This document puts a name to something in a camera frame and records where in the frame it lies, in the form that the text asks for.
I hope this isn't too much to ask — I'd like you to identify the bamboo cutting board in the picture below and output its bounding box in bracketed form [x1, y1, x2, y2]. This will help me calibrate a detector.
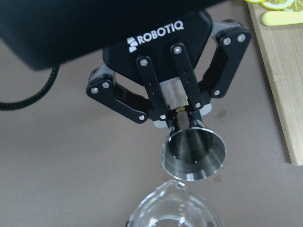
[248, 3, 303, 166]

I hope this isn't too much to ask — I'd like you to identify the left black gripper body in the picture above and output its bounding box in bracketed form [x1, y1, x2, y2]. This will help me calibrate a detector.
[0, 0, 213, 85]

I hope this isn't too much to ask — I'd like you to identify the steel jigger measuring cup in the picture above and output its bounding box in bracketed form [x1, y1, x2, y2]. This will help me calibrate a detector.
[160, 110, 227, 181]

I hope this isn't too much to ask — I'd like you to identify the clear glass cup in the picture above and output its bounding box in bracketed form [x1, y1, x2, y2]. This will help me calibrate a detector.
[126, 180, 223, 227]

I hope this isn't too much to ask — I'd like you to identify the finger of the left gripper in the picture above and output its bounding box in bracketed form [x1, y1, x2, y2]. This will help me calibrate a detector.
[170, 20, 251, 120]
[86, 56, 170, 128]

